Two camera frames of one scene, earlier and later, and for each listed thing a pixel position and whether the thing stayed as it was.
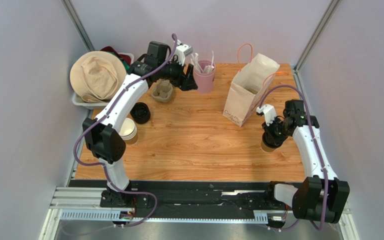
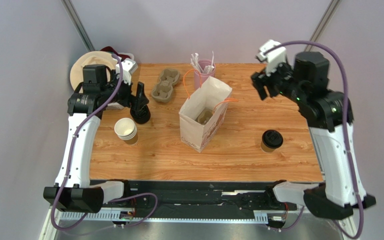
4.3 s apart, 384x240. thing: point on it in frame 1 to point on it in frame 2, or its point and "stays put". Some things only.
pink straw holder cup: [205, 81] stays put
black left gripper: [185, 83] to [129, 98]
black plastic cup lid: [273, 141] stays put
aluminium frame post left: [76, 21] stays put
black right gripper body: [271, 137] to [268, 79]
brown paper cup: [267, 149] stays put
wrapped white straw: [208, 69] stays put
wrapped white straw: [194, 61] stays put
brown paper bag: [249, 90] to [205, 108]
